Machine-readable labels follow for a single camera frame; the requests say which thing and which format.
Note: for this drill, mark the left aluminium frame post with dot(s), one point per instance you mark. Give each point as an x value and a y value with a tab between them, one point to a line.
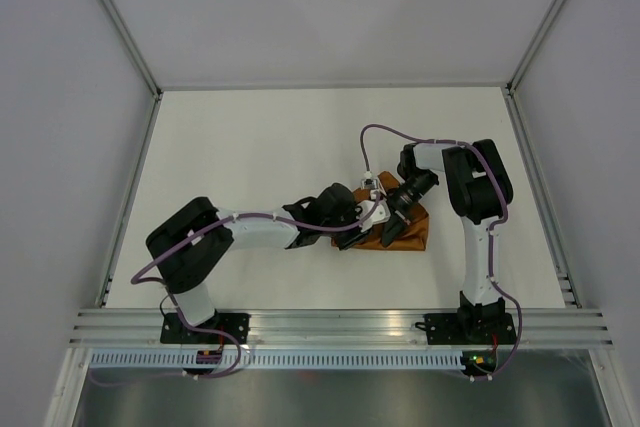
130	46

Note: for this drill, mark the slotted cable duct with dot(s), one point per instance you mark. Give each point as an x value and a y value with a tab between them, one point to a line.
279	359

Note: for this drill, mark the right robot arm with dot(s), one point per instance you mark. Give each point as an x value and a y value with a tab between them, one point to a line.
479	191

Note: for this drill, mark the aluminium frame post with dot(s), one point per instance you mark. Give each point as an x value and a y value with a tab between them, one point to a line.
130	46
544	29

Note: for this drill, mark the brown cloth napkin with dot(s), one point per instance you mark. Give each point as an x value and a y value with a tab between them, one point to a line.
416	235

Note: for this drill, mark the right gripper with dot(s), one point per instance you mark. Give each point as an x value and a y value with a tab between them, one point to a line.
392	229

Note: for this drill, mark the right aluminium frame post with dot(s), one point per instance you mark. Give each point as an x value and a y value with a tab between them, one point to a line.
544	29

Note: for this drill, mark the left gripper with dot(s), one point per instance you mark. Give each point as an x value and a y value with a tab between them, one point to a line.
356	235

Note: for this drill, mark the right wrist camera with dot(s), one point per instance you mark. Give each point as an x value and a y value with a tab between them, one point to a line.
370	182

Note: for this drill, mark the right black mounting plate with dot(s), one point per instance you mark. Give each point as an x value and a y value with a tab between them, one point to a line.
448	329

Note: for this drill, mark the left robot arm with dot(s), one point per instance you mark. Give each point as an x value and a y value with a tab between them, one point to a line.
188	246

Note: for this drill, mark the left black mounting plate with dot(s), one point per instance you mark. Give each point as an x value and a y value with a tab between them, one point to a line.
220	329

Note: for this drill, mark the black mounting plate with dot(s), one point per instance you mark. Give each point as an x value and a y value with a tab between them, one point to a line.
448	329
220	329

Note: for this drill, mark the aluminium front rail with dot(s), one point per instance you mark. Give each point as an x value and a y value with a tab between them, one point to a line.
542	329

